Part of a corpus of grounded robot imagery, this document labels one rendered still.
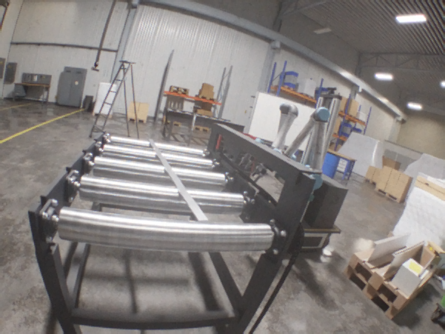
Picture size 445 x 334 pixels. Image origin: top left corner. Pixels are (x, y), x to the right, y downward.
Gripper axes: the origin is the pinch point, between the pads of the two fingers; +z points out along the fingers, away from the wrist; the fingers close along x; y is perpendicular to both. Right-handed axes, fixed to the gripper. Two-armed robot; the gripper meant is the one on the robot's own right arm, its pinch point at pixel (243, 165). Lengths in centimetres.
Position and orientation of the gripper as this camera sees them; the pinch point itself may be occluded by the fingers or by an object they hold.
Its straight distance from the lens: 241.1
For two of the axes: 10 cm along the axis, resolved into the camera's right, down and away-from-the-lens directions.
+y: 7.5, 5.0, 4.4
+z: -5.4, 8.4, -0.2
